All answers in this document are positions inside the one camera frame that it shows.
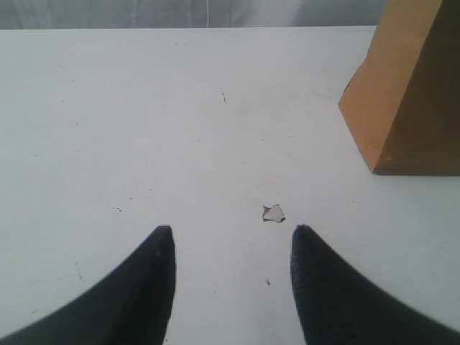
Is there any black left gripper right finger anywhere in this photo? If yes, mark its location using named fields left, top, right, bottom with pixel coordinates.
left=290, top=224, right=459, bottom=344

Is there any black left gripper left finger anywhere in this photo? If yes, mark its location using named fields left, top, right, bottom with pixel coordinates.
left=1, top=226, right=176, bottom=344

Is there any brown paper shopping bag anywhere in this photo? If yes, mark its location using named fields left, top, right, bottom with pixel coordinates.
left=339, top=0, right=459, bottom=176

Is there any small torn paper scrap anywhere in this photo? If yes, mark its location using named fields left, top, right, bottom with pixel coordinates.
left=262, top=204, right=286, bottom=224

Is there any white curtain backdrop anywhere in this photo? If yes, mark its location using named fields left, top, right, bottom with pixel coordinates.
left=1, top=0, right=387, bottom=29

